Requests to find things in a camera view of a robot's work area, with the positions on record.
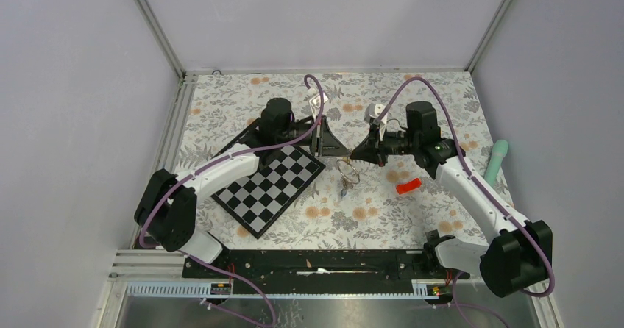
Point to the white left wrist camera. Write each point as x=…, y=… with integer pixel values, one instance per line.
x=317, y=101

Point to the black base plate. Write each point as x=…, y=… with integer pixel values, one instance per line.
x=326, y=272

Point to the silver keyring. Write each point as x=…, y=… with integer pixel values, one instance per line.
x=348, y=172

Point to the floral patterned mat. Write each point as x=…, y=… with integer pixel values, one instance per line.
x=372, y=215

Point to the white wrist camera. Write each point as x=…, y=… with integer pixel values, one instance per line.
x=317, y=101
x=376, y=114

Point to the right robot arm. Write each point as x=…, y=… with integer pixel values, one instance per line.
x=518, y=252

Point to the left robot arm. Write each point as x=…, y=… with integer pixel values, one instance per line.
x=167, y=208

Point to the red key tag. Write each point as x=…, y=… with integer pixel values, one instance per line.
x=408, y=186

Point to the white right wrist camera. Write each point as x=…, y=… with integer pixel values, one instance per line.
x=376, y=114

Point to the mint green object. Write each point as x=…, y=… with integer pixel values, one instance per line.
x=498, y=153

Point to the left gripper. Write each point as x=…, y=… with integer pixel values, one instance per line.
x=324, y=143

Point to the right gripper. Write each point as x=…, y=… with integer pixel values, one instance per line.
x=371, y=149

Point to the black white chessboard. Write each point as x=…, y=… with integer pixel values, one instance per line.
x=258, y=200

